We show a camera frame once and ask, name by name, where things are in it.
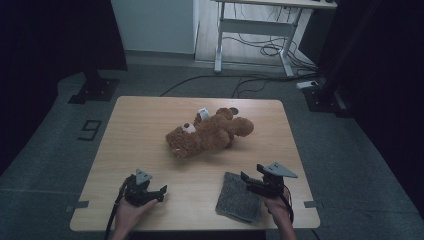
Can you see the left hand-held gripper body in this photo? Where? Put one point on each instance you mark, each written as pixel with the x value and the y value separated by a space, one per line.
pixel 138 193

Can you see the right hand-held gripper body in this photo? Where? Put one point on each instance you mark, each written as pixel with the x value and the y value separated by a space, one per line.
pixel 271 185

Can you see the grey fluffy cloth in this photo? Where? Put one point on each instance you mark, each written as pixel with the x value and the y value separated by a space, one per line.
pixel 237 198

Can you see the brown teddy bear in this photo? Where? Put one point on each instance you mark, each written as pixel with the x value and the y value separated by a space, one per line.
pixel 210 133

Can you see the person's right hand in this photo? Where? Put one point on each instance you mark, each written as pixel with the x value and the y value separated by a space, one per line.
pixel 278 206

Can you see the person's left hand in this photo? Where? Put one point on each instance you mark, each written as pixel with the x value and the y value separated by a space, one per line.
pixel 128 215

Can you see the grey tape strip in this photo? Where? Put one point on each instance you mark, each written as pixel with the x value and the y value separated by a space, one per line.
pixel 313 204

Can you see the black stand base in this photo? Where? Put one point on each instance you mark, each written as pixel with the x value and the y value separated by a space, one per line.
pixel 325 100
pixel 95 90

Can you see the white power strip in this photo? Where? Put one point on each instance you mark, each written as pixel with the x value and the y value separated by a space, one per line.
pixel 307 84

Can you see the dark curtain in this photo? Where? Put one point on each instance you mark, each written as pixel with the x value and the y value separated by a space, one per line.
pixel 383 66
pixel 50 50

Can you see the white desk frame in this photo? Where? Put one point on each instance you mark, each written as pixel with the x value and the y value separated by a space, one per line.
pixel 256 26

